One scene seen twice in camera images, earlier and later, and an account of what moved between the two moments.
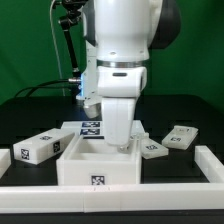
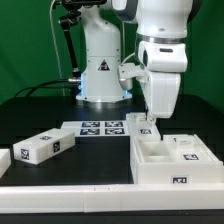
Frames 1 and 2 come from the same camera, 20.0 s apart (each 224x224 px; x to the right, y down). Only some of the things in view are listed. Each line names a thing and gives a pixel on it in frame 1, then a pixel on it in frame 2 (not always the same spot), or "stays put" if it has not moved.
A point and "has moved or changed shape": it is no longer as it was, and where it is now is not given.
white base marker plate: x=93 y=129 stays put
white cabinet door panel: x=151 y=149 to x=144 y=130
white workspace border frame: x=95 y=198 stays put
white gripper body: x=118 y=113 to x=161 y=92
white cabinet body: x=88 y=161 to x=173 y=159
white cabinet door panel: x=180 y=137 has moved or changed shape
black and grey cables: x=74 y=82 stays put
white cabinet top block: x=41 y=147 stays put
